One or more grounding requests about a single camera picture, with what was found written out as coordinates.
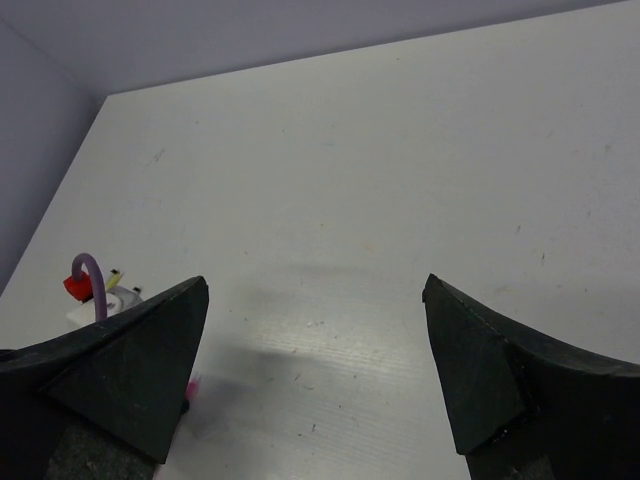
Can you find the yellow pen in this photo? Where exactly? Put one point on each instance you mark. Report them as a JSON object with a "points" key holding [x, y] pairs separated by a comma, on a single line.
{"points": [[113, 279]]}

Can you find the red pen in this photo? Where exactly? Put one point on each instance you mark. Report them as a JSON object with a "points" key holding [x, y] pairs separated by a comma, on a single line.
{"points": [[190, 393]]}

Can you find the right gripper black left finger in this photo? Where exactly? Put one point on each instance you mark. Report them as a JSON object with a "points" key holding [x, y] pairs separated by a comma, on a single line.
{"points": [[103, 401]]}

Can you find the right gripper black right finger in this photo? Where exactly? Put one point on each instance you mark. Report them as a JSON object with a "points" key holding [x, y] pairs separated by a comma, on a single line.
{"points": [[524, 405]]}

